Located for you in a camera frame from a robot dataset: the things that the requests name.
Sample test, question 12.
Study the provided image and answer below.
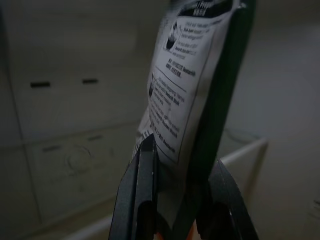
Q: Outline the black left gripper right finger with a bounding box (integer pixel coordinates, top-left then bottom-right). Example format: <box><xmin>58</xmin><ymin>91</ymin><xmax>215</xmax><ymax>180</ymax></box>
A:
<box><xmin>197</xmin><ymin>157</ymin><xmax>261</xmax><ymax>240</ymax></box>

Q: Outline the green white chicken stock packet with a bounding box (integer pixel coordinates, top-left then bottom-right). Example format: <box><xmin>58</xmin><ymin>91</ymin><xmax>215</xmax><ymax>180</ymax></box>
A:
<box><xmin>134</xmin><ymin>0</ymin><xmax>257</xmax><ymax>240</ymax></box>

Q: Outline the grey mini fridge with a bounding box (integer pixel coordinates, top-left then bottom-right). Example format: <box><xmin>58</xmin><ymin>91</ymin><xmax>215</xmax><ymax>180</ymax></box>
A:
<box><xmin>0</xmin><ymin>0</ymin><xmax>320</xmax><ymax>240</ymax></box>

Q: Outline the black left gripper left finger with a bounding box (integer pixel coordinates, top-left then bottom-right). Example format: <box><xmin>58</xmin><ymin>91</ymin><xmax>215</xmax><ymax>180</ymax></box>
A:
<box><xmin>111</xmin><ymin>133</ymin><xmax>163</xmax><ymax>240</ymax></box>

